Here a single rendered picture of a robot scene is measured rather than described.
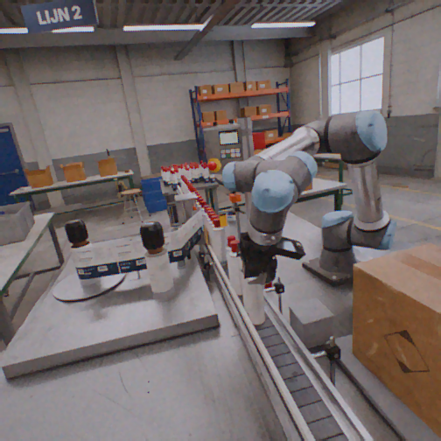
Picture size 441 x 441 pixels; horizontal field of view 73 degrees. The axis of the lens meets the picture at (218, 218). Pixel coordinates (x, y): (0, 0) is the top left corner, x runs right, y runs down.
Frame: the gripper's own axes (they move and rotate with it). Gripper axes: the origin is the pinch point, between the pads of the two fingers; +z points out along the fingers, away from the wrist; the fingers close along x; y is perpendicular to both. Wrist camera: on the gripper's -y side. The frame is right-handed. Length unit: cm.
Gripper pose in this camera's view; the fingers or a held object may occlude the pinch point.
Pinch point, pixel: (263, 280)
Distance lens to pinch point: 83.3
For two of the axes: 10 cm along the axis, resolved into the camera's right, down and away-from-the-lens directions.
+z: 0.0, 6.8, 7.3
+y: -9.7, 1.6, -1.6
